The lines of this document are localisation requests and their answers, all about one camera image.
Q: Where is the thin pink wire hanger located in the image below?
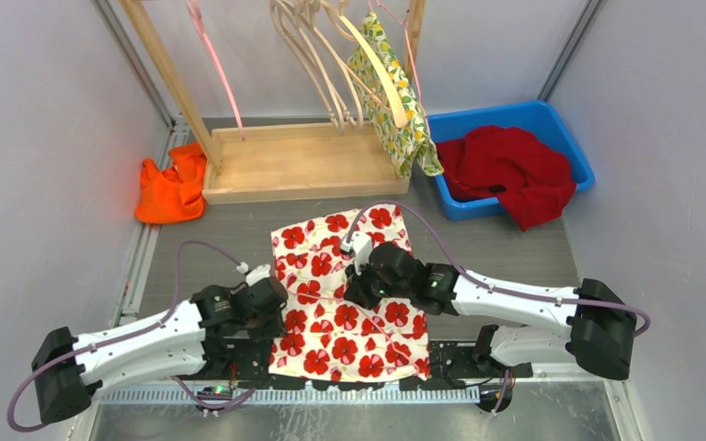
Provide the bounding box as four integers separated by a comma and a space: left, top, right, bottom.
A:
370, 1, 426, 134

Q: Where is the wooden hanger rack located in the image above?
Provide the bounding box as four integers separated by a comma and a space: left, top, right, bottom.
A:
121, 1, 409, 204

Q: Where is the beige wooden hanger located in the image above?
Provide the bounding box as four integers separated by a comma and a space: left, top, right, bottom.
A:
269, 0, 345, 132
298, 1, 364, 130

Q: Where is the cream wooden hanger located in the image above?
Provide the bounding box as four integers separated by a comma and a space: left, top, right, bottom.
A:
320, 1, 408, 128

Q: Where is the lemon print skirt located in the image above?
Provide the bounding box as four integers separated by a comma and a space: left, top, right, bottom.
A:
347, 12, 444, 178

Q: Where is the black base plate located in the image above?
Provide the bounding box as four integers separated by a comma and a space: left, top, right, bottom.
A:
182, 339, 501, 391

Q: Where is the thick pink hanger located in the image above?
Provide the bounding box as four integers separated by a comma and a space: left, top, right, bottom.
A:
186, 0, 245, 141

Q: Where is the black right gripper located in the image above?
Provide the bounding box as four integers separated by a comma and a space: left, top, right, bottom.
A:
346, 253, 413, 310

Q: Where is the blue plastic bin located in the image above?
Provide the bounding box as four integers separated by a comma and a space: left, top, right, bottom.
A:
427, 100, 596, 221

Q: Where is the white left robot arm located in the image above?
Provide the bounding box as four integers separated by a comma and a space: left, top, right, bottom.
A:
31, 277, 289, 424

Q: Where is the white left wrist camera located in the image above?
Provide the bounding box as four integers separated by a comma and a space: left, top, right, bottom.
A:
236, 262, 273, 286

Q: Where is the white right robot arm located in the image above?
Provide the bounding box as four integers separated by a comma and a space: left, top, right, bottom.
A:
341, 241, 637, 380

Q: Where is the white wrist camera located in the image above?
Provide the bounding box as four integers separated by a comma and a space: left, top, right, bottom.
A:
236, 262, 273, 286
340, 232, 373, 275

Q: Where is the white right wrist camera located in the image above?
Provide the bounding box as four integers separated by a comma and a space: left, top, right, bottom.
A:
340, 232, 373, 275

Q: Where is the orange cloth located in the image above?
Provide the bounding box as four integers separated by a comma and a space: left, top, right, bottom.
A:
134, 142, 207, 225

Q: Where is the red poppy print cloth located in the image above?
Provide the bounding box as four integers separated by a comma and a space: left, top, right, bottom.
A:
269, 204, 430, 382

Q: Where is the dark red cloth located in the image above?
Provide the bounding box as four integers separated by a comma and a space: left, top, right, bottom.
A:
437, 125, 576, 232

